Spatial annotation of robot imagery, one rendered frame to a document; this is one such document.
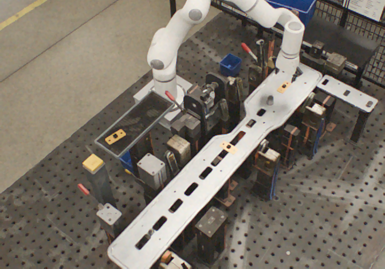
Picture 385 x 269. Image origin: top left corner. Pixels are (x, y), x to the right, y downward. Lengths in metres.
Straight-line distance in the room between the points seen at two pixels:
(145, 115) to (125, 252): 0.59
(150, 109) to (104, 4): 2.59
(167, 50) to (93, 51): 1.95
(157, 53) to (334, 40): 0.97
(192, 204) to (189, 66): 1.15
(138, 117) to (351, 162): 1.14
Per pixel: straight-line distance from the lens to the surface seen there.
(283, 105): 2.44
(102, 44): 4.29
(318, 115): 2.38
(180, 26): 2.26
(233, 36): 3.21
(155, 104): 2.22
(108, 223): 2.04
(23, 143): 3.75
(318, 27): 2.82
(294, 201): 2.49
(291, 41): 2.25
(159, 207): 2.11
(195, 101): 2.20
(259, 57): 2.46
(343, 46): 2.74
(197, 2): 2.12
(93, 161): 2.08
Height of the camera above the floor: 2.84
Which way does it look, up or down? 51 degrees down
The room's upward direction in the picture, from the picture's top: 2 degrees counter-clockwise
